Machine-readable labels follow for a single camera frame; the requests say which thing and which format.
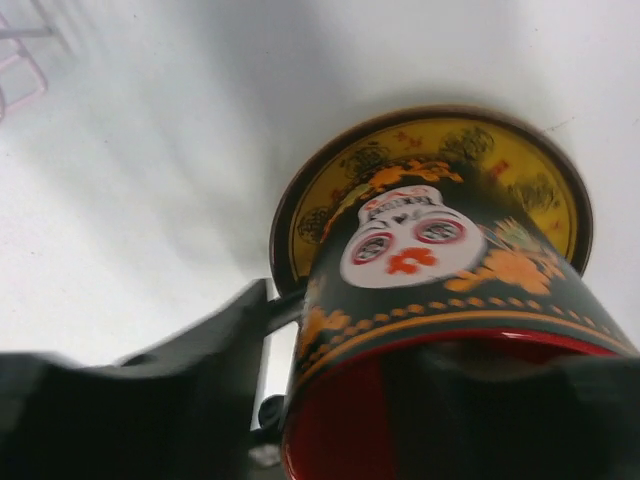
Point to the clear wire dish rack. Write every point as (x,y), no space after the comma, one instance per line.
(22,79)

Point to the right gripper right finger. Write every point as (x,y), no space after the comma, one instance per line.
(464,413)

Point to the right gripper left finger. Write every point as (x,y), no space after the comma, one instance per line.
(181,410)

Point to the red black mug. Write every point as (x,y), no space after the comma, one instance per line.
(422,254)

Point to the yellow black saucer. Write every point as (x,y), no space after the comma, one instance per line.
(511,153)

